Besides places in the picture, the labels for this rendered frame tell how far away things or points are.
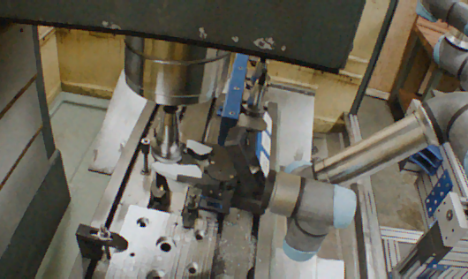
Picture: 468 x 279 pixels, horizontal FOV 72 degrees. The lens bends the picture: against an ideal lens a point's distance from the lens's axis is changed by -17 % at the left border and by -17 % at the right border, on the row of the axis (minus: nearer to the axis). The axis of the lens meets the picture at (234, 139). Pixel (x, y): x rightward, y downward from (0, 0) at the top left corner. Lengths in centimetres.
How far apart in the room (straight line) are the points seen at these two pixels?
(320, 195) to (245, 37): 35
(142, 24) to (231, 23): 10
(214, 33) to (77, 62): 158
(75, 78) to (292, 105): 109
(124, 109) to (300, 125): 77
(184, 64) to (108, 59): 139
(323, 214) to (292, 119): 106
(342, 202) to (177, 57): 37
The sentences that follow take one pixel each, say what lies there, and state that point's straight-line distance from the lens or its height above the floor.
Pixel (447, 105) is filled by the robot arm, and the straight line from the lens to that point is 76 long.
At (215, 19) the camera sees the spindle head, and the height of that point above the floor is 161.
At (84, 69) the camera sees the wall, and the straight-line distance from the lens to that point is 195.
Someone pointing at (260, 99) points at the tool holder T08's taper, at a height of 126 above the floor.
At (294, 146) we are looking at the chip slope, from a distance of 163.
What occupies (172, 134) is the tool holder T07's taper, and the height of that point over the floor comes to 135.
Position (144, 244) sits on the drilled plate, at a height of 99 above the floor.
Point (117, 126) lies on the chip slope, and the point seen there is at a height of 71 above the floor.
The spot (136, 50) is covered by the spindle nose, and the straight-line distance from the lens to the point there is 50.
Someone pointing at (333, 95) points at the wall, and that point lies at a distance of 179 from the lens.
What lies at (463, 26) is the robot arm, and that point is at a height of 155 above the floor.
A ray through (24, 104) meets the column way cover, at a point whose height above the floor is 119.
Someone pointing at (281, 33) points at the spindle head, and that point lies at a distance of 39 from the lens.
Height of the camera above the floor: 176
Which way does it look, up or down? 40 degrees down
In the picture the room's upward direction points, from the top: 12 degrees clockwise
